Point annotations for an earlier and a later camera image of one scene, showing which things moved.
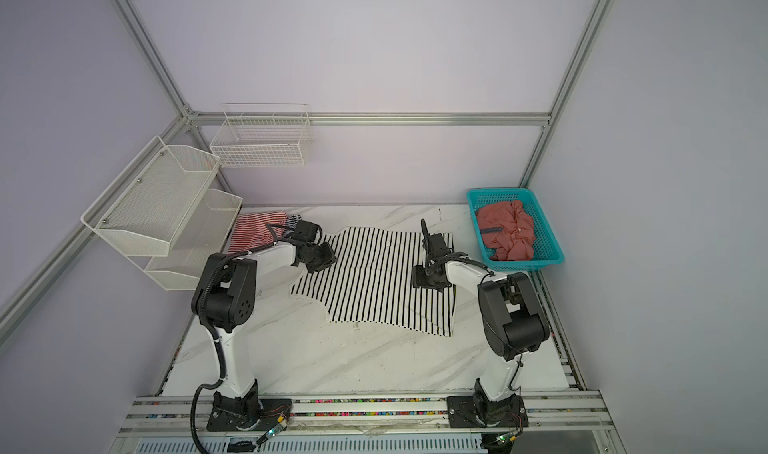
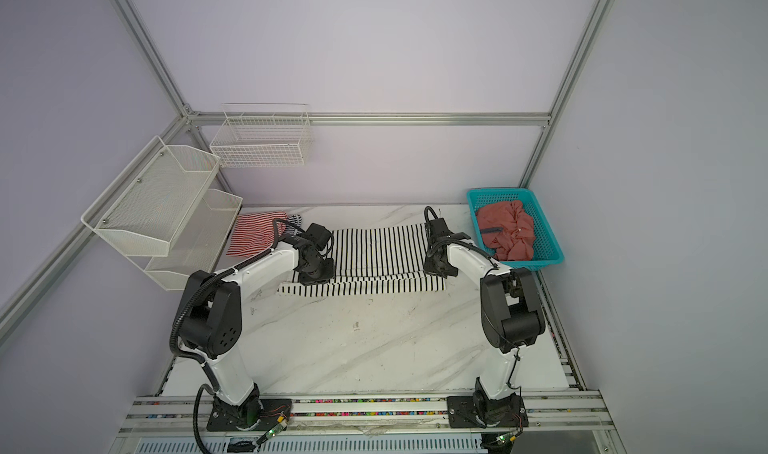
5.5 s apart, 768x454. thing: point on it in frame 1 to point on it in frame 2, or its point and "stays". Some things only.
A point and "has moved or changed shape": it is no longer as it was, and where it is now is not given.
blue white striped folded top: (291, 224) stays
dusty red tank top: (507, 231) stays
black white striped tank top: (370, 282) has moved or changed shape
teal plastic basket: (513, 230) stays
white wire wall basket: (263, 135) stays
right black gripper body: (423, 277) to (431, 266)
